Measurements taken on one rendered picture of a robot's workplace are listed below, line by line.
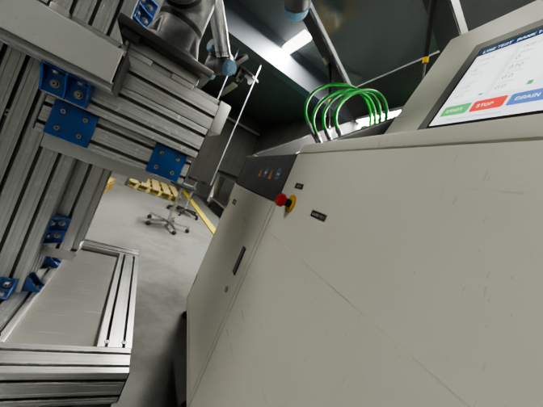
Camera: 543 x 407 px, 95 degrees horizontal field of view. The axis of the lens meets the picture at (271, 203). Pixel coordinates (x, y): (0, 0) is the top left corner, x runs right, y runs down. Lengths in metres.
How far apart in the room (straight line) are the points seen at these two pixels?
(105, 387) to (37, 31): 0.79
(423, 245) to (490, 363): 0.12
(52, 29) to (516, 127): 0.71
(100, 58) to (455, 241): 0.66
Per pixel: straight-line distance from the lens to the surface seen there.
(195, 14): 0.84
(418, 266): 0.35
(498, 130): 0.38
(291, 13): 0.89
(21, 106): 0.99
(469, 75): 0.93
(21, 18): 0.68
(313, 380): 0.46
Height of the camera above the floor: 0.80
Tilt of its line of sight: 1 degrees down
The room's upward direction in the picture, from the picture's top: 23 degrees clockwise
